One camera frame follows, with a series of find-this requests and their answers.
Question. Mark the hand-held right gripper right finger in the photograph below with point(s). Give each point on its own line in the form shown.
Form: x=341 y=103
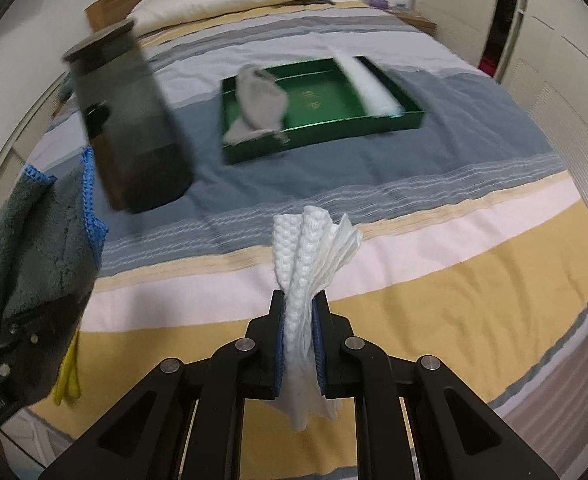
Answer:
x=320 y=355

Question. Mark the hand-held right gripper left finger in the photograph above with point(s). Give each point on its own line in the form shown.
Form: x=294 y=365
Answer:
x=279 y=360

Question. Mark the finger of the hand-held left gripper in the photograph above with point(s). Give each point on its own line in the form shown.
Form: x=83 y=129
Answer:
x=43 y=330

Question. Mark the yellow cloth with white cuff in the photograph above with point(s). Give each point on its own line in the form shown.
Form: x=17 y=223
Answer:
x=71 y=385

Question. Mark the dark grey towel blue edge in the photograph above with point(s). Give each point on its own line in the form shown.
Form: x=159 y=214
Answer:
x=38 y=240

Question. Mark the green tray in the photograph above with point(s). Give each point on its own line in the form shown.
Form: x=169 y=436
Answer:
x=324 y=105

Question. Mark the grey sock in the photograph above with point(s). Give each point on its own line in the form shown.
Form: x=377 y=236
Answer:
x=261 y=105

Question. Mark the white towel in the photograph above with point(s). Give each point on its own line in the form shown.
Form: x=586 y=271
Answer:
x=369 y=85

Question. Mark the striped bedspread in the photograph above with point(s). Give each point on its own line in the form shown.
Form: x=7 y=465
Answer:
x=424 y=260

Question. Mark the dark grey lidded jar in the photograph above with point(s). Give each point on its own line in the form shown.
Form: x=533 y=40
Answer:
x=133 y=135

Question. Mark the red clothes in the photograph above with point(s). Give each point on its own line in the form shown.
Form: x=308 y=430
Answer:
x=487 y=67

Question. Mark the wooden nightstand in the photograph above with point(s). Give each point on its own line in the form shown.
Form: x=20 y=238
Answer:
x=416 y=20

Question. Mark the white sliding-door wardrobe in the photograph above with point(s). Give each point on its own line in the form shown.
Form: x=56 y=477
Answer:
x=549 y=60

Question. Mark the dark hanging clothes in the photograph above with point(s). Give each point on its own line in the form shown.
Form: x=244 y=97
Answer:
x=506 y=10

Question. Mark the white slatted wall cabinet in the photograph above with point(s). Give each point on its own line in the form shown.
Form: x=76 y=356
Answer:
x=3 y=170

